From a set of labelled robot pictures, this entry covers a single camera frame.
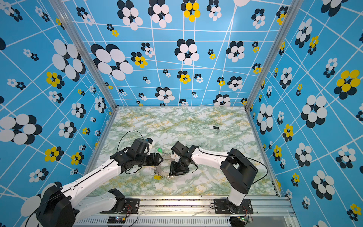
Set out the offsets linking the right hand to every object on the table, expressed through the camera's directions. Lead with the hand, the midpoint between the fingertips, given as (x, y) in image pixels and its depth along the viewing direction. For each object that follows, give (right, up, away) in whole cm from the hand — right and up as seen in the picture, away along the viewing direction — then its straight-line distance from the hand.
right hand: (172, 174), depth 81 cm
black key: (+31, +26, +26) cm, 49 cm away
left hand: (-7, +9, 0) cm, 12 cm away
